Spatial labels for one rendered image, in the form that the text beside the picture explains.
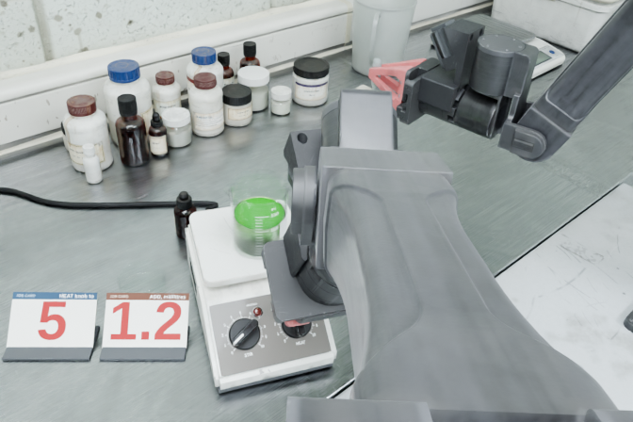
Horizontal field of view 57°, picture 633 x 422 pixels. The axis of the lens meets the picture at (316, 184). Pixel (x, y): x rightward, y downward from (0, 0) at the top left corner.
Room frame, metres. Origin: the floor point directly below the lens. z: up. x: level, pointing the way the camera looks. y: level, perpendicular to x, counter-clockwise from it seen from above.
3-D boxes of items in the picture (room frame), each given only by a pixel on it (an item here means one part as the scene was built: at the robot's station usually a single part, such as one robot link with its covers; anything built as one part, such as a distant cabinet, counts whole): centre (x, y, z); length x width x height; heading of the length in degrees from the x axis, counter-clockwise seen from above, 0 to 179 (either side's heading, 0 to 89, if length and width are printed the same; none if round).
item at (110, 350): (0.41, 0.17, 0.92); 0.09 x 0.06 x 0.04; 95
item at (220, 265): (0.50, 0.07, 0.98); 0.12 x 0.12 x 0.01; 21
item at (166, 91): (0.88, 0.27, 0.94); 0.05 x 0.05 x 0.09
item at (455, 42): (0.73, -0.16, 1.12); 0.07 x 0.06 x 0.11; 142
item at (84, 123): (0.74, 0.35, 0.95); 0.06 x 0.06 x 0.11
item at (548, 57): (1.28, -0.39, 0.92); 0.26 x 0.19 x 0.05; 45
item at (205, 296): (0.47, 0.06, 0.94); 0.22 x 0.13 x 0.08; 21
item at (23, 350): (0.41, 0.27, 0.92); 0.09 x 0.06 x 0.04; 95
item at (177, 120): (0.82, 0.24, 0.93); 0.05 x 0.05 x 0.05
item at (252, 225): (0.49, 0.06, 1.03); 0.07 x 0.06 x 0.08; 112
